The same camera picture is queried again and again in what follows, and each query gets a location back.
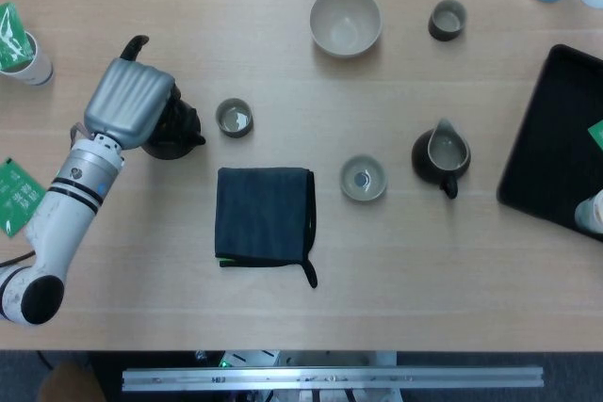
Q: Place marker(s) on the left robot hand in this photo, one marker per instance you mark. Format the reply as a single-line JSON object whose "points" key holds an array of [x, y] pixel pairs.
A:
{"points": [[129, 101]]}

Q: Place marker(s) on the black teapot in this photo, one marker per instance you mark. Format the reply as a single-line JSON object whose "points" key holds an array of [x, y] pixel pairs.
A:
{"points": [[176, 138]]}

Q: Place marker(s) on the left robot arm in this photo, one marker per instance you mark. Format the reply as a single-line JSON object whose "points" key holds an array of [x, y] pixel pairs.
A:
{"points": [[66, 213]]}

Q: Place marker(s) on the plain white paper cup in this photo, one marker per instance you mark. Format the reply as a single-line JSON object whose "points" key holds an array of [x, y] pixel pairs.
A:
{"points": [[40, 68]]}

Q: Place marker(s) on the dark cylindrical teacup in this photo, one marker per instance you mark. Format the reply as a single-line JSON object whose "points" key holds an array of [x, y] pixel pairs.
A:
{"points": [[446, 20], [234, 119]]}

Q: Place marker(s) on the green tea packet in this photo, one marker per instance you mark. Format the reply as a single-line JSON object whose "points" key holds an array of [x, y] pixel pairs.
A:
{"points": [[16, 195], [598, 136], [14, 37]]}

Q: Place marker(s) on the dark grey folded cloth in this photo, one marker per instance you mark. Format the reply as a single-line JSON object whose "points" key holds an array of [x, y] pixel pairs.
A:
{"points": [[259, 213]]}

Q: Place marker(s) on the large beige bowl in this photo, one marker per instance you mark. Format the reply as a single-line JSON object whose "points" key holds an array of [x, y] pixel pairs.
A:
{"points": [[346, 20]]}

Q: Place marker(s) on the small shallow beige teacup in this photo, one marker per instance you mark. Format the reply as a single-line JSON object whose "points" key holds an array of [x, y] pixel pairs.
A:
{"points": [[363, 178]]}

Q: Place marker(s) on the dark ceramic pitcher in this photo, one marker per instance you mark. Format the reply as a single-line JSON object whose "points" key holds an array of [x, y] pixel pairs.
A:
{"points": [[421, 162]]}

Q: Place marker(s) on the black plastic tray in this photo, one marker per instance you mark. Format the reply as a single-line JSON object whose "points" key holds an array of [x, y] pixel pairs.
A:
{"points": [[551, 148]]}

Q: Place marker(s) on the leaf printed paper cup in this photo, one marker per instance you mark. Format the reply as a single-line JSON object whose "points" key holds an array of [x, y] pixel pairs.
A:
{"points": [[590, 213]]}

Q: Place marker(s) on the aluminium profile rail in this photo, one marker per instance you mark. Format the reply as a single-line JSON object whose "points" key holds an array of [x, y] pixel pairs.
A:
{"points": [[330, 377]]}

